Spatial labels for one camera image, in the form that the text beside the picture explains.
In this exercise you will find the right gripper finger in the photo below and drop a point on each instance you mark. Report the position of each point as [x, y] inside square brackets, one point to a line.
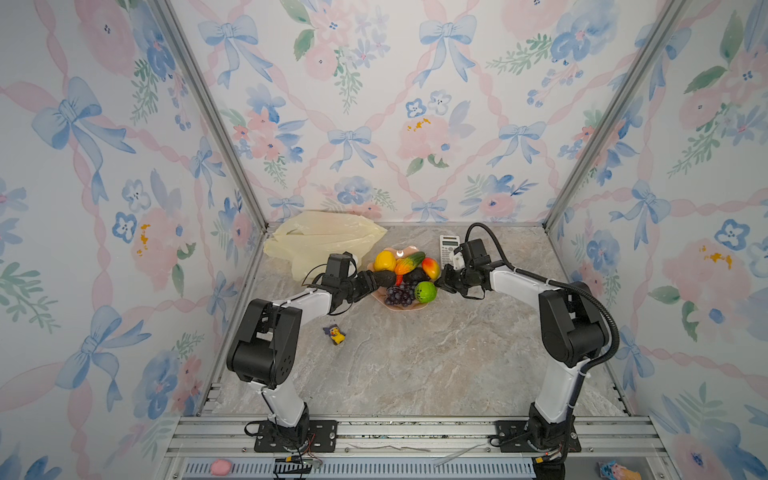
[451, 287]
[451, 274]

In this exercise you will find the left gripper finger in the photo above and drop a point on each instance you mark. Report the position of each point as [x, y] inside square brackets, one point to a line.
[361, 293]
[371, 279]

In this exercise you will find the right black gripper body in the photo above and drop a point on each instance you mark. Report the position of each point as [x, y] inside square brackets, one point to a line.
[465, 280]

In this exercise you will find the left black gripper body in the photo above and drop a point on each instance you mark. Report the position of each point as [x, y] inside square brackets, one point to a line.
[347, 288]

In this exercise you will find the red yellow mango fruit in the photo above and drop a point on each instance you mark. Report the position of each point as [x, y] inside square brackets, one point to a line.
[431, 268]

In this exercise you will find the green apple fruit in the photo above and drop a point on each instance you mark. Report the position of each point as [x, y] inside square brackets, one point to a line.
[425, 292]

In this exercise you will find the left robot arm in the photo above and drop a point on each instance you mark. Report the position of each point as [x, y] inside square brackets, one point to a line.
[264, 350]

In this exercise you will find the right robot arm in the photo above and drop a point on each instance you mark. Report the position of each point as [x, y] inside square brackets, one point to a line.
[576, 330]

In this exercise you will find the dark avocado fruit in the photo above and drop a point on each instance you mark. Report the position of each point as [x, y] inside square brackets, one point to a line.
[385, 278]
[415, 277]

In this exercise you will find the yellow lemon fruit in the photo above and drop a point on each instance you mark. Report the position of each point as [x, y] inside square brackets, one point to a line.
[385, 261]

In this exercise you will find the white calculator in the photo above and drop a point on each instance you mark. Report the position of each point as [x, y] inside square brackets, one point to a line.
[448, 245]

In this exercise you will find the purple grape bunch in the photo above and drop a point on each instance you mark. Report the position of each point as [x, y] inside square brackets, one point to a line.
[400, 296]

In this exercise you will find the orange green papaya fruit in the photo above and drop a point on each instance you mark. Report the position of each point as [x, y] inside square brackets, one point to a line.
[409, 263]

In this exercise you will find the small yellow blue toy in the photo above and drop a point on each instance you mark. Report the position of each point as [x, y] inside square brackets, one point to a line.
[335, 334]

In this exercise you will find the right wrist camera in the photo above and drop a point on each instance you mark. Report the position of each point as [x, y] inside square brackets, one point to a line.
[458, 261]

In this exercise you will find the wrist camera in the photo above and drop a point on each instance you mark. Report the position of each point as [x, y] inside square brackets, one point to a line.
[458, 261]
[355, 261]

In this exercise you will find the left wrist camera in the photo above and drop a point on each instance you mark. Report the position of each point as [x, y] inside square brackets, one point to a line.
[355, 261]

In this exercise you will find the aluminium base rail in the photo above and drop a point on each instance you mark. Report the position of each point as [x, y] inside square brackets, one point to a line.
[413, 448]

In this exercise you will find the left metal corner post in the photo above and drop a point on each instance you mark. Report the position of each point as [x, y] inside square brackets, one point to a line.
[179, 45]

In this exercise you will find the metal corner post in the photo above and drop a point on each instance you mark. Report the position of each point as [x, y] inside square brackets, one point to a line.
[179, 45]
[659, 33]

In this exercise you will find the right metal corner post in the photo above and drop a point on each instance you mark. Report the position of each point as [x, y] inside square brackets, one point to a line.
[659, 33]

